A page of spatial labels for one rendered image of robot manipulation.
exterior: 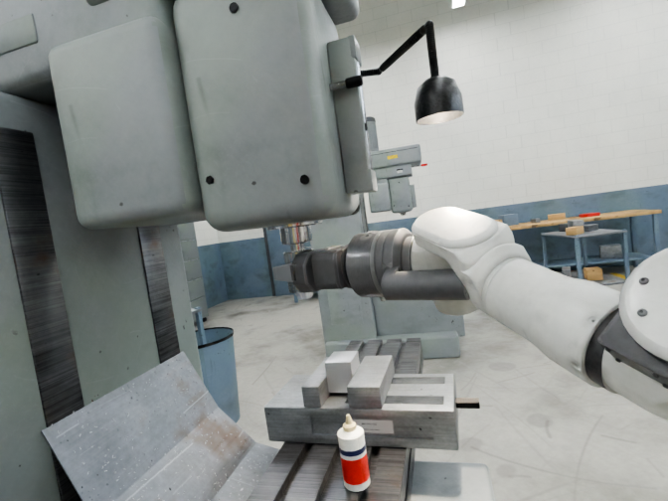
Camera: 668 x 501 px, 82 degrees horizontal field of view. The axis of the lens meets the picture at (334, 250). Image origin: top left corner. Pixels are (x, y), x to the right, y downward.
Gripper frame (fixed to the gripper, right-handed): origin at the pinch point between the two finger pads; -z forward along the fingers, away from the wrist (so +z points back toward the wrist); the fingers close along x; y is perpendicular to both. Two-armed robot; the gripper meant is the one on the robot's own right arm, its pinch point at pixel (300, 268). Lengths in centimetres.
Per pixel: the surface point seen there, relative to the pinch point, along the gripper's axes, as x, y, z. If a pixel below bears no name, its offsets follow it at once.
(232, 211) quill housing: 10.9, -9.7, -1.1
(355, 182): -1.4, -11.5, 10.8
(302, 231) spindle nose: 1.0, -5.8, 2.2
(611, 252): -642, 92, 57
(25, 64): 21.0, -35.1, -27.6
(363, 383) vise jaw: -10.2, 22.4, 1.8
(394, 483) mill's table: -2.1, 33.5, 10.0
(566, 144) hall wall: -689, -81, 12
